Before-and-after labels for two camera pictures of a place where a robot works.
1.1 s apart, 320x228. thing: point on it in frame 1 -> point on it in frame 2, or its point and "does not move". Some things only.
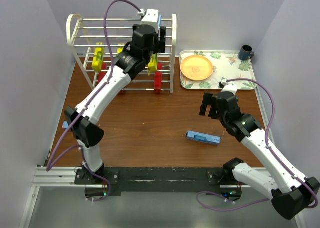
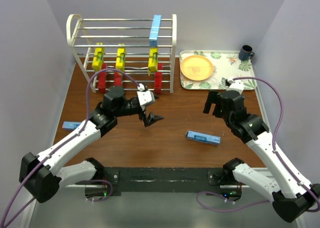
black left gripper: x=160 y=46 -> x=151 y=118
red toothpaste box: x=158 y=78 does not move
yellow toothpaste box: x=152 y=66 does not move
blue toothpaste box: x=199 y=137 does not move
